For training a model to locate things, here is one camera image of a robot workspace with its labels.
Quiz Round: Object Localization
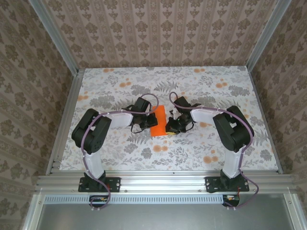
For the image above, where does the floral patterned table cover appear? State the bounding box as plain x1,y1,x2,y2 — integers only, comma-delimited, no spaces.
59,66,280,172

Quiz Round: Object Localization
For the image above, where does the aluminium front beam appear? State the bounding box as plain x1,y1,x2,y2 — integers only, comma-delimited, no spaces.
35,172,298,194

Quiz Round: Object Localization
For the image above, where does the grey metal panel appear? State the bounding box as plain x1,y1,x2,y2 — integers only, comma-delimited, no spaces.
35,203,295,230

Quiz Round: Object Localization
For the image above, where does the thin black right gripper cable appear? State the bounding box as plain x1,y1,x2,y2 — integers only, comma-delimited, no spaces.
183,121,195,133

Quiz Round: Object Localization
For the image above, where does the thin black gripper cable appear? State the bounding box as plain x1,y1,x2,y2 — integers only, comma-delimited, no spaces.
183,121,195,133
130,123,146,134

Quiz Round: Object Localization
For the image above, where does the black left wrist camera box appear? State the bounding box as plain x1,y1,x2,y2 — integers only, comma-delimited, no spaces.
133,97,158,115

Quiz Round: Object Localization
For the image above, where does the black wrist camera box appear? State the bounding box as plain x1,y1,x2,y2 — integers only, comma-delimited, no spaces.
173,96,193,114
133,97,158,115

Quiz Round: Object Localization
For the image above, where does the thin black left gripper cable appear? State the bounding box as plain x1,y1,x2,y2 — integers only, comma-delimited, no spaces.
130,123,146,134

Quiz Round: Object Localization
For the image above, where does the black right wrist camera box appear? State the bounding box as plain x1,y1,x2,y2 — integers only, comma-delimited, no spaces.
173,96,193,114

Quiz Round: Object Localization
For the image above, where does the slotted grey cable duct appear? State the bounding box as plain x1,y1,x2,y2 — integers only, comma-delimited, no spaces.
44,194,227,205

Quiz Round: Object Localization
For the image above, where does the aluminium table side rail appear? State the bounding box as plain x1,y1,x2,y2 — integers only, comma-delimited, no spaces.
45,69,85,175
247,68,284,174

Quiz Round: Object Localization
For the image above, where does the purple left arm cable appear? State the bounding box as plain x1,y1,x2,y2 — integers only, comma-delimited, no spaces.
81,93,160,212

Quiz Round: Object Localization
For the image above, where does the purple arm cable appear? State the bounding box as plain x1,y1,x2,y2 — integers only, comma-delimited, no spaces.
169,92,260,211
81,93,160,212

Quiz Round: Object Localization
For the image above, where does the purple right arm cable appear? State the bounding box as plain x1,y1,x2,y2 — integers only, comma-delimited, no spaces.
169,92,260,211

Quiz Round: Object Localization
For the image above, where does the aluminium corner post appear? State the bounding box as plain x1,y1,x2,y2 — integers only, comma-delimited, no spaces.
28,0,80,75
246,0,293,72

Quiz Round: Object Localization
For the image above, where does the aluminium lower frame rail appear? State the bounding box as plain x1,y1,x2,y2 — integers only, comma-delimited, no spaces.
284,193,307,230
23,193,46,230

